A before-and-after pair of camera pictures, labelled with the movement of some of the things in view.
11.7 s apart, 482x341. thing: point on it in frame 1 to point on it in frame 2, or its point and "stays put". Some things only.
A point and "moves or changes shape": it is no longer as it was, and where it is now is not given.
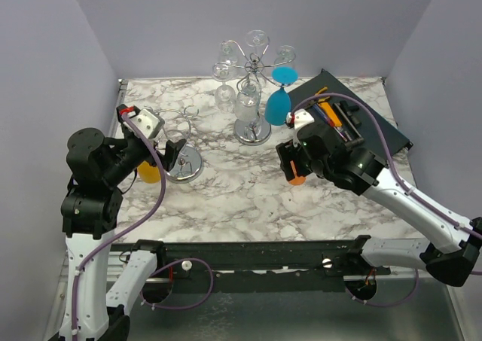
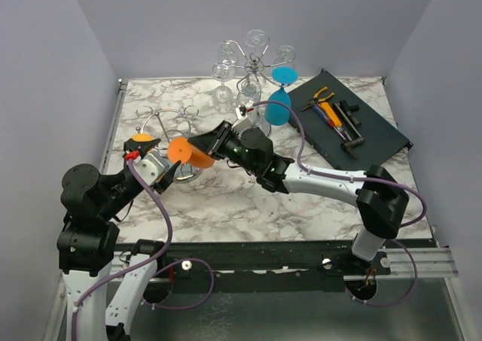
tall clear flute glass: x=257 y=38 stays put
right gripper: x=287 y=151 to x=212 y=142
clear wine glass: x=248 y=100 stays put
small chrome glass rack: x=176 y=126 stays put
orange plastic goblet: x=298 y=180 moves or changes shape
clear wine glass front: x=224 y=96 stays put
